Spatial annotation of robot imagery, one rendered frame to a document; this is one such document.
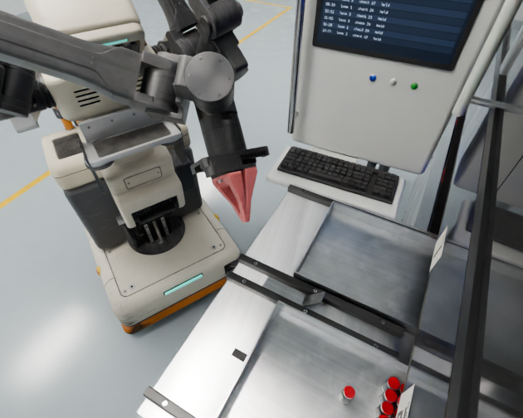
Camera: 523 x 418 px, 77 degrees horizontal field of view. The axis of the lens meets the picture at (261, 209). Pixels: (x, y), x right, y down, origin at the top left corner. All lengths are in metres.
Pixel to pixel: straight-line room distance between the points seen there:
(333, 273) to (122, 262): 1.10
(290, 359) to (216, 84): 0.54
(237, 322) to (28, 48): 0.59
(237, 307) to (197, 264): 0.81
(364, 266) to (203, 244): 0.95
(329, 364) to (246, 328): 0.18
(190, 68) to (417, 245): 0.73
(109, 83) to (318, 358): 0.61
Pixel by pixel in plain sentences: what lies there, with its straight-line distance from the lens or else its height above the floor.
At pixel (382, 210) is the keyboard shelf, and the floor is 0.80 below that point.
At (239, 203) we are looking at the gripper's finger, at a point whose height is 1.24.
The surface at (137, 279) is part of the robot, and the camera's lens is 1.60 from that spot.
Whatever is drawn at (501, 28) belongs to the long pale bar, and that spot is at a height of 1.36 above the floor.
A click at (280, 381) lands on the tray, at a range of 0.72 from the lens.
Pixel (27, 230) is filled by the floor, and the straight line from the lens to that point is 2.47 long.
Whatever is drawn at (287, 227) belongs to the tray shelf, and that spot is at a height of 0.88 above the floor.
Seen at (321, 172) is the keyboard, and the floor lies 0.83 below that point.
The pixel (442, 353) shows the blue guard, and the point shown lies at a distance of 0.51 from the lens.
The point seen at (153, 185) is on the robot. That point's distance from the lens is 1.18.
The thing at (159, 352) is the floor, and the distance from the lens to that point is 1.73.
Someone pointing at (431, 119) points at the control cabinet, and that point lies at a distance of 1.16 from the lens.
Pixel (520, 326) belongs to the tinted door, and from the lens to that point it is 0.38.
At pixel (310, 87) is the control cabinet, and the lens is 1.18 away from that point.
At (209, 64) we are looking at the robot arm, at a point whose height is 1.41.
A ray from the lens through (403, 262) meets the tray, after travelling 0.90.
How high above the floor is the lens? 1.58
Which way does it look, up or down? 48 degrees down
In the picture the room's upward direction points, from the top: straight up
